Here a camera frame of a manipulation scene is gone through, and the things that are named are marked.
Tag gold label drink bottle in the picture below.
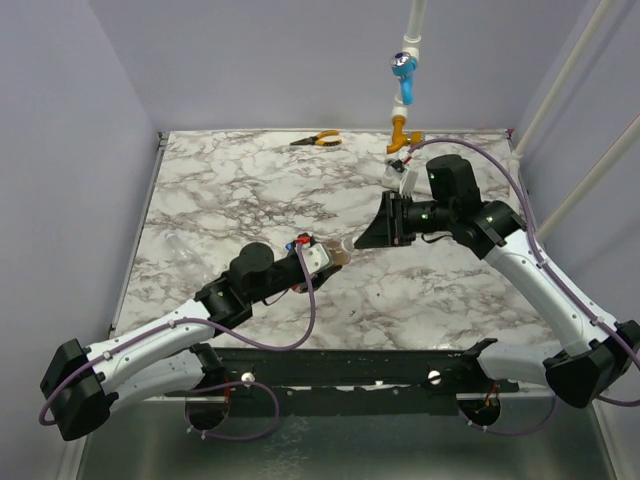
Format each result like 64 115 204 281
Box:
323 238 354 266

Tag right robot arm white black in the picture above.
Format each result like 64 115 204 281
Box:
355 155 639 408

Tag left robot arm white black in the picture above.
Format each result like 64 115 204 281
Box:
38 234 353 441

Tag clear empty plastic bottle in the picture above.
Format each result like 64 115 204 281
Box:
164 232 201 264

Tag orange brass faucet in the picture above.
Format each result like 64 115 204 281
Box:
386 115 424 155

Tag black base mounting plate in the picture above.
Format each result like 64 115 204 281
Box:
184 340 519 430

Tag blue plastic faucet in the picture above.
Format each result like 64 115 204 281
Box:
390 51 418 105

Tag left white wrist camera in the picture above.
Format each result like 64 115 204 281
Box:
301 243 332 275

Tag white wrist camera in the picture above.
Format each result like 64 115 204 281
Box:
301 243 332 275
383 159 418 197

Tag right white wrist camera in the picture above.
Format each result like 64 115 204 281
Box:
383 159 418 197

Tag white PVC pipe frame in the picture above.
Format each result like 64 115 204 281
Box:
381 0 640 241

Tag yellow handled pliers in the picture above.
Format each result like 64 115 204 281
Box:
290 130 342 147

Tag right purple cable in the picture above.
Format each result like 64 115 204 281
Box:
402 138 640 435

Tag aluminium rail frame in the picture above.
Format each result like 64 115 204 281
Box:
59 130 610 479

